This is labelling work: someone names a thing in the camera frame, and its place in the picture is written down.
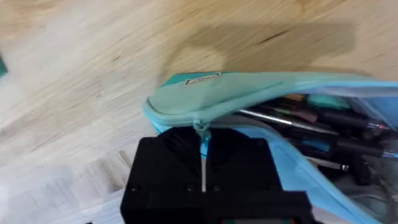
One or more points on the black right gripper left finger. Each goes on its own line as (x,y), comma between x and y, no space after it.
(168,168)

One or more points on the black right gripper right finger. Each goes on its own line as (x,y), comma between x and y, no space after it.
(239,168)

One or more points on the light blue zip bag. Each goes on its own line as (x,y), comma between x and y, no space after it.
(236,90)

